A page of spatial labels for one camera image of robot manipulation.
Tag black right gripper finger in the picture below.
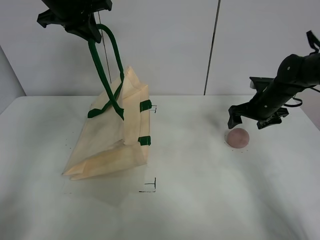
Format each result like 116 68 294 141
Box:
227 104 252 129
257 107 289 130

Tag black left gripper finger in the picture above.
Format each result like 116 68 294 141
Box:
64 13 102 42
36 9 65 28

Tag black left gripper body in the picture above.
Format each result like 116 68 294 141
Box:
42 0 112 24

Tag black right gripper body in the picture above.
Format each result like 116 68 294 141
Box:
249 77 300 120

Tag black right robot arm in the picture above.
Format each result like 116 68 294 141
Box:
227 53 320 130

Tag cream linen bag green handles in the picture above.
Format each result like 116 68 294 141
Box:
62 24 153 181

